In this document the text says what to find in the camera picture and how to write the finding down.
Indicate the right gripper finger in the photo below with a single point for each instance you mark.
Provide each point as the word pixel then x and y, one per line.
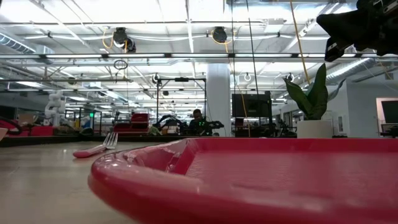
pixel 339 26
pixel 337 49

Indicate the black background robot arm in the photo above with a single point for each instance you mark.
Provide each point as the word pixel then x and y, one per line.
pixel 169 119

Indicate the red plastic tray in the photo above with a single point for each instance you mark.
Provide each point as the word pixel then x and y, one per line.
pixel 280 174

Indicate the pink plastic fork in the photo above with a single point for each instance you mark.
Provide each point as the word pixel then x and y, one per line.
pixel 90 152

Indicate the green leafy plant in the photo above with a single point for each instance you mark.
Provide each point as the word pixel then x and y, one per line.
pixel 317 99

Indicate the white plant pot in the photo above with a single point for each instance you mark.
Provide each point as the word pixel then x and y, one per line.
pixel 314 129

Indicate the white round pillar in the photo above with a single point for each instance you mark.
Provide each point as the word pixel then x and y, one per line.
pixel 218 93

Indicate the person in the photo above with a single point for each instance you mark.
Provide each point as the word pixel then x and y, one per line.
pixel 196 124

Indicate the red tool cart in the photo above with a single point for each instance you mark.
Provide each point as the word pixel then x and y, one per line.
pixel 140 119

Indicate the white humanoid robot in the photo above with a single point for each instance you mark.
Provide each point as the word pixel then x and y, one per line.
pixel 55 107

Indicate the red storage bin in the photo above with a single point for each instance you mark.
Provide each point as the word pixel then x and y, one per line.
pixel 40 130

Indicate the silver ventilation duct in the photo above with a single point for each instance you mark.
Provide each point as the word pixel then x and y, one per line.
pixel 348 70

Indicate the dark wall screen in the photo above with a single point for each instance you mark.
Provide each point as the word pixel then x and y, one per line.
pixel 390 112

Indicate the black metal frame rig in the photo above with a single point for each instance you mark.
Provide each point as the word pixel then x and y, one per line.
pixel 157 99

